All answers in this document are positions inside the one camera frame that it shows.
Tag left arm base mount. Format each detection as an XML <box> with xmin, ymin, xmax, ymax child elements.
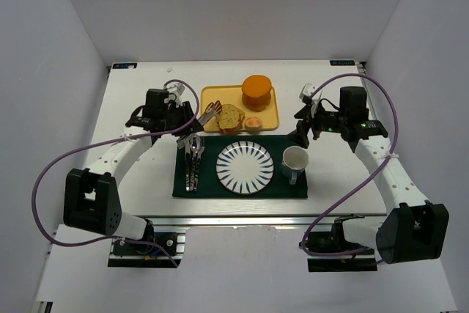
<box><xmin>108</xmin><ymin>227</ymin><xmax>185</xmax><ymax>269</ymax></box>

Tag aluminium table edge rail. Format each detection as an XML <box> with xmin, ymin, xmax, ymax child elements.
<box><xmin>67</xmin><ymin>213</ymin><xmax>389</xmax><ymax>227</ymax></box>

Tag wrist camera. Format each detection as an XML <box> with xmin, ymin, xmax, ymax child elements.
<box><xmin>163</xmin><ymin>83</ymin><xmax>185</xmax><ymax>106</ymax></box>
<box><xmin>299</xmin><ymin>83</ymin><xmax>316</xmax><ymax>104</ymax></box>

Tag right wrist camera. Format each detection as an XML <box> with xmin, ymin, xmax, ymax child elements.
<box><xmin>299</xmin><ymin>83</ymin><xmax>316</xmax><ymax>104</ymax></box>

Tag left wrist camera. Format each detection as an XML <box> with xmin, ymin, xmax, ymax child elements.
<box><xmin>163</xmin><ymin>83</ymin><xmax>185</xmax><ymax>106</ymax></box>

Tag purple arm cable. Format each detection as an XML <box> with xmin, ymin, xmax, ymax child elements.
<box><xmin>301</xmin><ymin>73</ymin><xmax>400</xmax><ymax>266</ymax></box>
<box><xmin>31</xmin><ymin>78</ymin><xmax>201</xmax><ymax>268</ymax></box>

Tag knife with patterned handle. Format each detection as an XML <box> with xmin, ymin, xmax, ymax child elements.
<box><xmin>185</xmin><ymin>137</ymin><xmax>192</xmax><ymax>192</ymax></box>

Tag yellow plastic tray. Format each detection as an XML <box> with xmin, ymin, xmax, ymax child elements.
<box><xmin>199</xmin><ymin>85</ymin><xmax>279</xmax><ymax>132</ymax></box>

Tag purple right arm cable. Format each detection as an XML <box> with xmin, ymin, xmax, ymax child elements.
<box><xmin>301</xmin><ymin>73</ymin><xmax>400</xmax><ymax>266</ymax></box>

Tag right blue table label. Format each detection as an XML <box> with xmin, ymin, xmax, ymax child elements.
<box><xmin>329</xmin><ymin>59</ymin><xmax>355</xmax><ymax>66</ymax></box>

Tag silver metal tongs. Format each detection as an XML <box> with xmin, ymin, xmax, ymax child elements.
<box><xmin>177</xmin><ymin>100</ymin><xmax>222</xmax><ymax>149</ymax></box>

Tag orange round bread loaf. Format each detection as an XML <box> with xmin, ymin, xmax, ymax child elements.
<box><xmin>241</xmin><ymin>75</ymin><xmax>272</xmax><ymax>111</ymax></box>

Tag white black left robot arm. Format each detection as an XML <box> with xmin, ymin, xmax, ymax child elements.
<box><xmin>63</xmin><ymin>81</ymin><xmax>202</xmax><ymax>242</ymax></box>

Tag dark green placemat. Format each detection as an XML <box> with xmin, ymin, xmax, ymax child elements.
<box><xmin>172</xmin><ymin>135</ymin><xmax>308</xmax><ymax>199</ymax></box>

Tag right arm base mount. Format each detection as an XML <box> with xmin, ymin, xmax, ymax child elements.
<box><xmin>305</xmin><ymin>216</ymin><xmax>378</xmax><ymax>273</ymax></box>

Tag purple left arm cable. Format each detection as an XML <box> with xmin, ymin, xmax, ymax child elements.
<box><xmin>31</xmin><ymin>78</ymin><xmax>201</xmax><ymax>268</ymax></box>

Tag white blue striped plate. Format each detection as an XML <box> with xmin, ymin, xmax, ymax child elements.
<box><xmin>215</xmin><ymin>141</ymin><xmax>274</xmax><ymax>196</ymax></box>

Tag bread slice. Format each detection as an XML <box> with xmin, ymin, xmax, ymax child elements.
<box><xmin>215</xmin><ymin>104</ymin><xmax>240</xmax><ymax>129</ymax></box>
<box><xmin>219</xmin><ymin>109</ymin><xmax>244</xmax><ymax>134</ymax></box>

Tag left blue table label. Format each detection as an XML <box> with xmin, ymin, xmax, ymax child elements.
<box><xmin>111</xmin><ymin>62</ymin><xmax>137</xmax><ymax>70</ymax></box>

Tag white blue ceramic mug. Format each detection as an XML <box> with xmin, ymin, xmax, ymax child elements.
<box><xmin>281</xmin><ymin>146</ymin><xmax>309</xmax><ymax>185</ymax></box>

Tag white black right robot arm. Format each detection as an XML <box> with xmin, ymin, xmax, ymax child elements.
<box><xmin>289</xmin><ymin>84</ymin><xmax>449</xmax><ymax>264</ymax></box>

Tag blue table label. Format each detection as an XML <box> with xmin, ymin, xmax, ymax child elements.
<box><xmin>329</xmin><ymin>59</ymin><xmax>355</xmax><ymax>66</ymax></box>
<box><xmin>111</xmin><ymin>62</ymin><xmax>137</xmax><ymax>70</ymax></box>

